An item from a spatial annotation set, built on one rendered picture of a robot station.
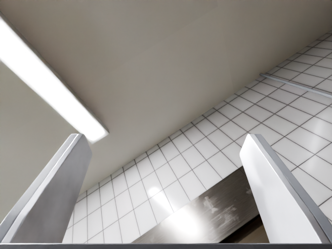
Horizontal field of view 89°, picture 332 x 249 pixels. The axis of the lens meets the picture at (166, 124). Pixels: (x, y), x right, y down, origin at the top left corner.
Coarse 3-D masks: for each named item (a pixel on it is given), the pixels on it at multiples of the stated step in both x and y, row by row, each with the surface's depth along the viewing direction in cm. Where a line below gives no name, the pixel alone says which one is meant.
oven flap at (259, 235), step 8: (256, 224) 71; (240, 232) 72; (248, 232) 70; (256, 232) 68; (264, 232) 67; (232, 240) 71; (240, 240) 69; (248, 240) 68; (256, 240) 66; (264, 240) 65
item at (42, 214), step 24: (72, 144) 9; (48, 168) 8; (72, 168) 9; (48, 192) 7; (72, 192) 9; (24, 216) 6; (48, 216) 7; (0, 240) 5; (24, 240) 6; (48, 240) 7
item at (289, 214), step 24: (264, 144) 9; (264, 168) 9; (288, 168) 8; (264, 192) 9; (288, 192) 7; (264, 216) 9; (288, 216) 7; (312, 216) 6; (288, 240) 7; (312, 240) 6
